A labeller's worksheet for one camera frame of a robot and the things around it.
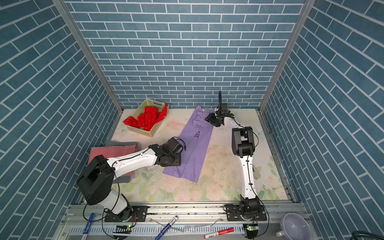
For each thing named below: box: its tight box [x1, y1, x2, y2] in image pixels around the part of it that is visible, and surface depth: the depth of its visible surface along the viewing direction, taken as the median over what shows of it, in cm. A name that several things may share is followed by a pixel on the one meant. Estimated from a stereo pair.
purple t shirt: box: [163, 105, 215, 183], surface depth 101 cm
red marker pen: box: [203, 227, 235, 239], surface depth 69 cm
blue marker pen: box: [155, 215, 179, 240], surface depth 70 cm
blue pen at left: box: [81, 212, 95, 240], surface depth 70 cm
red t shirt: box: [123, 103, 168, 131], surface depth 110 cm
